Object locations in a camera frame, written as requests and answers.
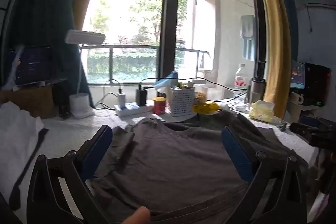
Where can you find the computer monitor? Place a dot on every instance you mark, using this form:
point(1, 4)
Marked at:
point(298, 74)

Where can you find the teal curtain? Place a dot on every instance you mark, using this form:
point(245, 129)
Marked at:
point(47, 3)

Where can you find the gray t-shirt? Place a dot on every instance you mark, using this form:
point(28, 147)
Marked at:
point(170, 161)

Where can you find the red can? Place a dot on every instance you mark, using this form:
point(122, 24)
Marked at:
point(159, 107)

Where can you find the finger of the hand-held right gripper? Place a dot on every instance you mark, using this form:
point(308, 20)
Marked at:
point(302, 129)

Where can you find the hanging pale teal pants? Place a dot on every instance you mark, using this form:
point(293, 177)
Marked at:
point(248, 49)

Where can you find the white power strip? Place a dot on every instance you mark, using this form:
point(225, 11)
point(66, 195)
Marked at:
point(131, 109)

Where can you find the steel thermos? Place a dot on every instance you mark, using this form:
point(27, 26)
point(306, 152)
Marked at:
point(256, 91)

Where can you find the white mug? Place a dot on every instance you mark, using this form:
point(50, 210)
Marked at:
point(295, 98)

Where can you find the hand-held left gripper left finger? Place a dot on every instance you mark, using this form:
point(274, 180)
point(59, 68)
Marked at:
point(97, 150)

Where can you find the laptop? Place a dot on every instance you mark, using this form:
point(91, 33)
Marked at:
point(34, 64)

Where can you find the white desk lamp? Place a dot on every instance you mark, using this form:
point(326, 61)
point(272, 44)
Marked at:
point(81, 104)

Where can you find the blue face mask pack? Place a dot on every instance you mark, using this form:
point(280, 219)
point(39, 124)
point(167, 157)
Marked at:
point(162, 84)

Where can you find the white perforated basket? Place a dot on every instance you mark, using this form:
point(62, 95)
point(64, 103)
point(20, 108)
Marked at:
point(181, 102)

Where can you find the dark window mullion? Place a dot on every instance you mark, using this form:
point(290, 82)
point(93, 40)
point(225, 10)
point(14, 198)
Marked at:
point(169, 16)

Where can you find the white cloth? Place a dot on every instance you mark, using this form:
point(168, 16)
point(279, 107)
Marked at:
point(15, 134)

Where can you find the yellow tissue pack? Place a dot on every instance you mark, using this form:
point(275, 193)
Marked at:
point(261, 111)

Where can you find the cardboard box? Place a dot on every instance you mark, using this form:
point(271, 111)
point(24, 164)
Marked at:
point(26, 100)

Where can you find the clear water bottle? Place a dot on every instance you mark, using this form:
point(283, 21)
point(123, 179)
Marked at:
point(240, 82)

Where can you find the clear snack jar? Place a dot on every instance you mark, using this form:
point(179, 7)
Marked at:
point(200, 96)

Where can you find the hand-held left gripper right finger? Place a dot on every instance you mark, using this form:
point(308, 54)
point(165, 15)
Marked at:
point(236, 153)

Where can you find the person's left hand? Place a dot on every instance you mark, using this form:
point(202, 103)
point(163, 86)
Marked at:
point(137, 216)

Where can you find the black key bunch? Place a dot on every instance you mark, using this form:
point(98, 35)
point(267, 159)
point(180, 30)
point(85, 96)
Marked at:
point(64, 111)

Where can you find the yellow snack bag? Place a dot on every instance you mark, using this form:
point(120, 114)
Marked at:
point(206, 108)

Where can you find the black charger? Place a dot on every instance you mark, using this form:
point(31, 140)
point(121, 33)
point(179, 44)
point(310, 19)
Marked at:
point(141, 98)

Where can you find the hanging pale teal shirt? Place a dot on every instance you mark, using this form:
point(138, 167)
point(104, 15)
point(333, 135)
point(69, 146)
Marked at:
point(248, 26)

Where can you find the black computer tower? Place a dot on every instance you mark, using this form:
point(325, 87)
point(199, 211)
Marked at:
point(316, 85)

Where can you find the white charger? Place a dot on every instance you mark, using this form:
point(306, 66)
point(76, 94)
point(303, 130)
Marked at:
point(121, 99)

